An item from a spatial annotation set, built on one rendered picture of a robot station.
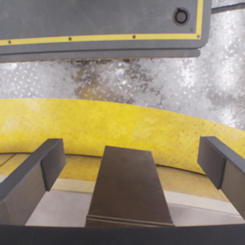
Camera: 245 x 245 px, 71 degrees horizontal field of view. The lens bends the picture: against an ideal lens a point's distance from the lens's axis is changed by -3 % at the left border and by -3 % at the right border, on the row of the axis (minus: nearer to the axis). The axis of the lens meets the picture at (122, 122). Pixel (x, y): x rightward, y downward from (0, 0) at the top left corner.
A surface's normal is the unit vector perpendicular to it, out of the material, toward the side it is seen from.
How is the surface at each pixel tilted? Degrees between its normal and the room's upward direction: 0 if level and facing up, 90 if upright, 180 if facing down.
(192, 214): 0
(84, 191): 90
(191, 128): 0
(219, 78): 0
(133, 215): 90
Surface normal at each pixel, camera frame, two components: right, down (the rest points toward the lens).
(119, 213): 0.14, -0.95
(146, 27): -0.01, 0.29
